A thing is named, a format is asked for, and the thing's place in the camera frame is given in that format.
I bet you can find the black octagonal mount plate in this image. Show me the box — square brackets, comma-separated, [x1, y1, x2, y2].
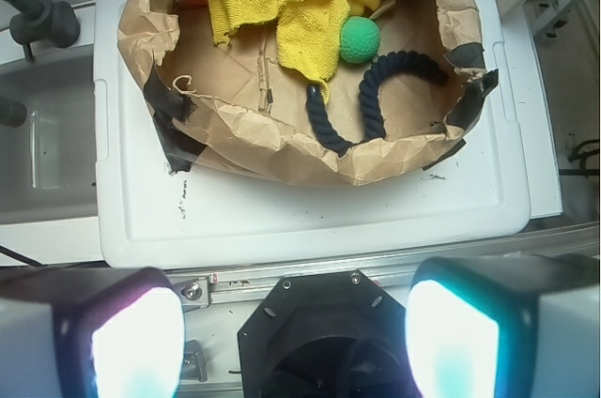
[238, 271, 418, 397]

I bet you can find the aluminium frame rail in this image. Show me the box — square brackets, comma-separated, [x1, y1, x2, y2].
[0, 223, 601, 310]

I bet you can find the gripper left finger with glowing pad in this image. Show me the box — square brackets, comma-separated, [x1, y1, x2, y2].
[1, 268, 185, 397]

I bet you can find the green dimpled ball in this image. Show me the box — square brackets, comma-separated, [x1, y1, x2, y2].
[340, 16, 380, 64]

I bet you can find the dark blue twisted rope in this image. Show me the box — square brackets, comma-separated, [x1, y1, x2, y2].
[305, 53, 450, 158]

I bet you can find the brown paper bag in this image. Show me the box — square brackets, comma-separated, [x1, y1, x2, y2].
[118, 0, 498, 187]

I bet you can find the white plastic bin lid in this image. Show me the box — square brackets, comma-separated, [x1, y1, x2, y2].
[93, 0, 531, 268]

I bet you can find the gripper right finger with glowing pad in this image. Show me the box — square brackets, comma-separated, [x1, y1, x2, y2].
[405, 254, 600, 397]

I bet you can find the yellow woven cloth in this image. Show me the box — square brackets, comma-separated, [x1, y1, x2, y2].
[207, 0, 350, 103]

